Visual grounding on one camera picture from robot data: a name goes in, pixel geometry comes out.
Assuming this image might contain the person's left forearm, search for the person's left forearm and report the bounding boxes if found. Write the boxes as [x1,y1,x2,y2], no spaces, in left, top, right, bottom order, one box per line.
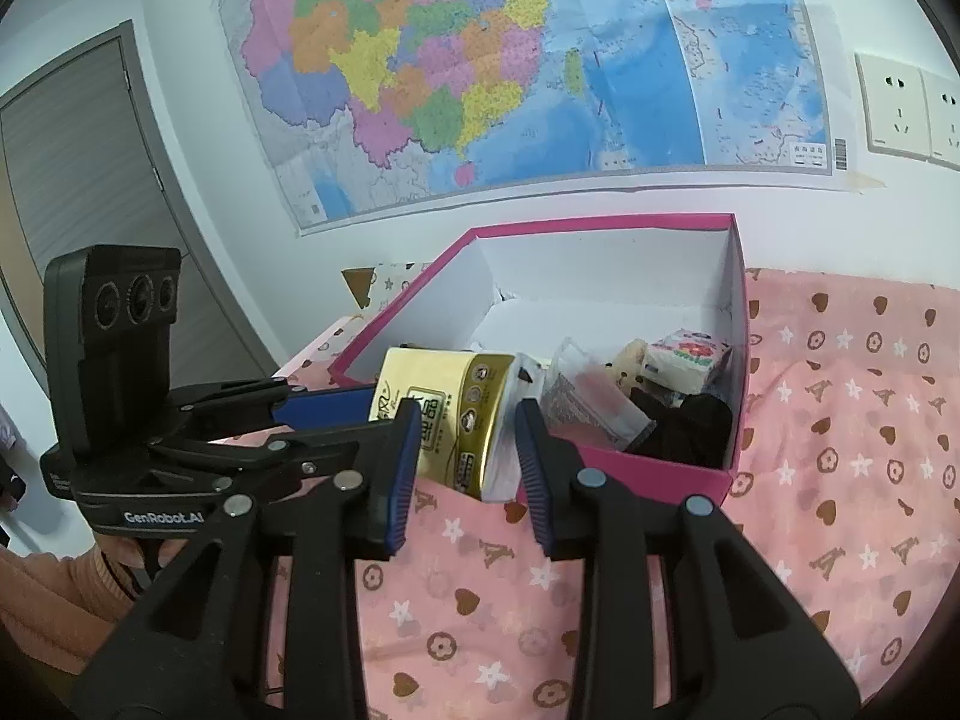
[0,536,188,676]

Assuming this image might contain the pink printed bedsheet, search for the pink printed bedsheet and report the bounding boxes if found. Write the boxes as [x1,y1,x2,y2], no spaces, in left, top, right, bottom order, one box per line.
[262,266,960,720]

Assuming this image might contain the colourful wall map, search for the colourful wall map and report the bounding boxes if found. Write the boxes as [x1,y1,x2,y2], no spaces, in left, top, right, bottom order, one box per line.
[217,0,852,239]

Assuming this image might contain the pink cardboard box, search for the pink cardboard box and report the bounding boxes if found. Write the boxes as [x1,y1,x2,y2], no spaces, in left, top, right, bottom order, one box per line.
[328,212,751,511]

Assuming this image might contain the clear plastic packet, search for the clear plastic packet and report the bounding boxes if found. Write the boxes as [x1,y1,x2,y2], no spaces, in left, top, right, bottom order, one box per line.
[540,337,657,455]

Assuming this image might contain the white star printed pillow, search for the white star printed pillow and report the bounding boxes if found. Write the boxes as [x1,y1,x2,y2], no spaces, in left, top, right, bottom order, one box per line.
[367,261,436,316]

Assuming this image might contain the white gold tissue pack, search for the white gold tissue pack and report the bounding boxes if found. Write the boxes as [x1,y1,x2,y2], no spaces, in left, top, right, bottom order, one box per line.
[367,345,545,503]

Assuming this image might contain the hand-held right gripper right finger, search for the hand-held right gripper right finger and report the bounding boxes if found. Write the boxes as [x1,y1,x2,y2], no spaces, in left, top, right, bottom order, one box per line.
[514,397,863,720]

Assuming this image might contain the brown wooden headboard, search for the brown wooden headboard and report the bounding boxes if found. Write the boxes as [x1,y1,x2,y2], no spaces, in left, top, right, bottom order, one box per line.
[341,266,380,312]

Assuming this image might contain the white wall socket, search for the white wall socket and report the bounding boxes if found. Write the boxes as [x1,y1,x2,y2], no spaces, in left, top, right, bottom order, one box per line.
[855,51,933,161]
[919,67,960,168]

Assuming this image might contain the grey door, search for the grey door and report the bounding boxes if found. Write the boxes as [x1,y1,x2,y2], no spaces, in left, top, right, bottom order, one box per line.
[0,21,286,421]

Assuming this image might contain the small beige plush toy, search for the small beige plush toy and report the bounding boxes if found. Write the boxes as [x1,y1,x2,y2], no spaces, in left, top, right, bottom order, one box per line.
[607,340,650,391]

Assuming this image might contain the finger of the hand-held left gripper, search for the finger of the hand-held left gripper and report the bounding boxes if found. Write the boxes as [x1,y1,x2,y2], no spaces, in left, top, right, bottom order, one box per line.
[146,421,391,503]
[166,377,380,436]

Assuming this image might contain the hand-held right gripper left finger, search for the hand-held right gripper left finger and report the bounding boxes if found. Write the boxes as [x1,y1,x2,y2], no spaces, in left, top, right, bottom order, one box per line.
[71,397,422,720]

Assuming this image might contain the floral tissue pack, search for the floral tissue pack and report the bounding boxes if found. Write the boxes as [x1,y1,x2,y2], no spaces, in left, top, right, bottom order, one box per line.
[641,328,732,396]

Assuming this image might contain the black cloth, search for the black cloth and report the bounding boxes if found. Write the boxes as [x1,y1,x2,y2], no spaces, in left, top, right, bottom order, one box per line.
[626,386,736,470]

